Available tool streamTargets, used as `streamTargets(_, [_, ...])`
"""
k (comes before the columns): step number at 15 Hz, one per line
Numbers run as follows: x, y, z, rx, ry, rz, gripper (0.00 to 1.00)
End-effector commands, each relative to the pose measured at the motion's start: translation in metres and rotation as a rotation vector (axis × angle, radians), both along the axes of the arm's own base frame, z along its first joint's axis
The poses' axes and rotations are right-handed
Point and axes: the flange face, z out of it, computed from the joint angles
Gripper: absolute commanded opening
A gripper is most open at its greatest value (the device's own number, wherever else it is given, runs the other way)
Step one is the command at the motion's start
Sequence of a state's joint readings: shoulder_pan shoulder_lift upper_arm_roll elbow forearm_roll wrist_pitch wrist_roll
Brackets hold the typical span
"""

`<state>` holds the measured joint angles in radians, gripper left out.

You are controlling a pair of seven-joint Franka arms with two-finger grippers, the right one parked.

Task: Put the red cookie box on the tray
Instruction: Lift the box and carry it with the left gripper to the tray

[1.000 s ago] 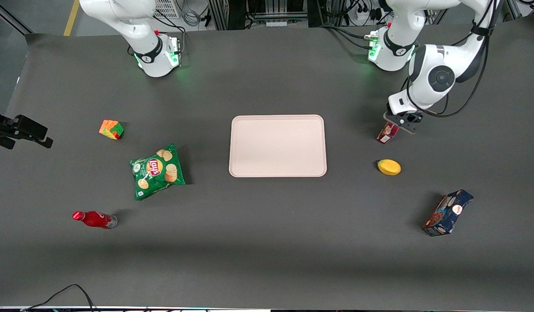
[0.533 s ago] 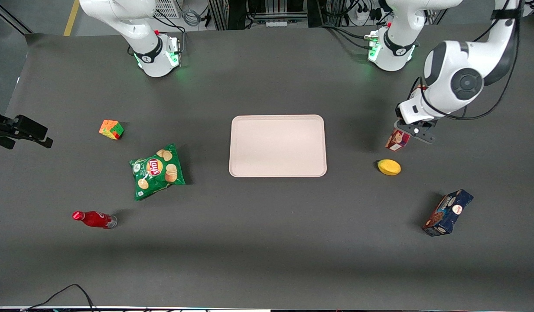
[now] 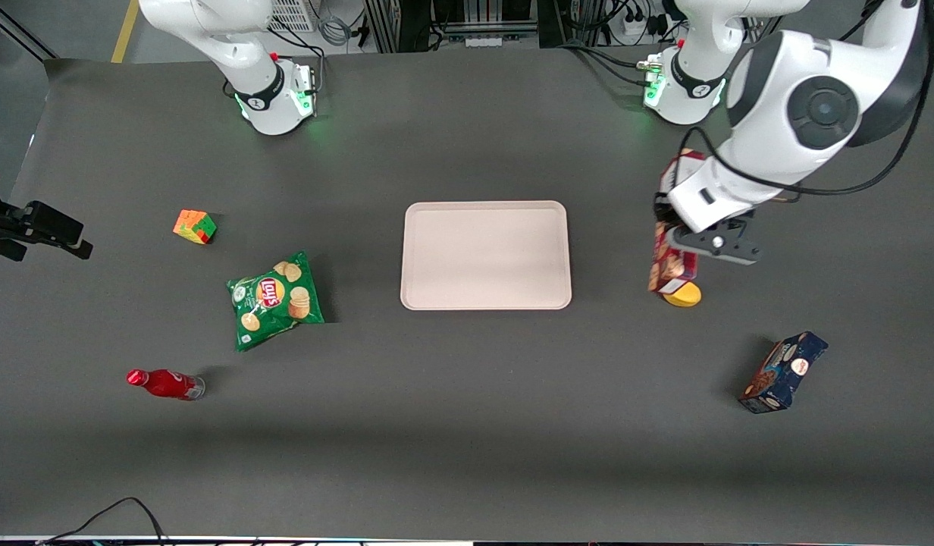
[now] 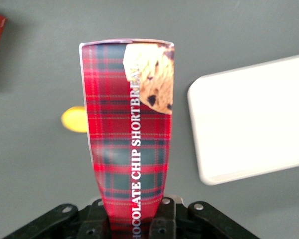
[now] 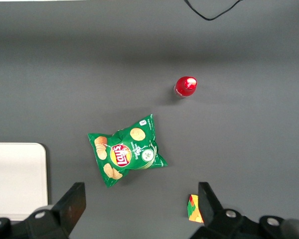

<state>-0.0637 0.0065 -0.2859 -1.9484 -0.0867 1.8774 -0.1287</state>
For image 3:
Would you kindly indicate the red cookie box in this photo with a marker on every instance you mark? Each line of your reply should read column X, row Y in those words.
column 672, row 273

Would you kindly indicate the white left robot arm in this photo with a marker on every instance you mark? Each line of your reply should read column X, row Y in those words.
column 778, row 76

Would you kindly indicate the blue cookie box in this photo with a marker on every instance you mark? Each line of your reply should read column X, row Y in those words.
column 781, row 375

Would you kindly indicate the beige plastic tray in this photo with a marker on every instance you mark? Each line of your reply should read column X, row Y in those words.
column 486, row 254

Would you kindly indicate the white vented box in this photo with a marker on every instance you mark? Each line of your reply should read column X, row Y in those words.
column 293, row 14

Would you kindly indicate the yellow lemon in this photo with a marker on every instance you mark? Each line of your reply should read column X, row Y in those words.
column 683, row 296

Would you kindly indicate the Rubik's cube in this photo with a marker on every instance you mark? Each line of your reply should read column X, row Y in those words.
column 194, row 226

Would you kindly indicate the red soda bottle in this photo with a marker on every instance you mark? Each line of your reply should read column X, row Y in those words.
column 164, row 383

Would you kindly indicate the white power strip with plugs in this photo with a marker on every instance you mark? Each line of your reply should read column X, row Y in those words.
column 641, row 26

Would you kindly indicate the green Lay's chips bag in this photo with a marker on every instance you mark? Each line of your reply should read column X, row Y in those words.
column 274, row 299

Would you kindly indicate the small white power strip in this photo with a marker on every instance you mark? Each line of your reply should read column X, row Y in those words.
column 484, row 41

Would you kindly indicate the aluminium frame rack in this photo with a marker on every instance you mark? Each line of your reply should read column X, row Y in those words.
column 406, row 23

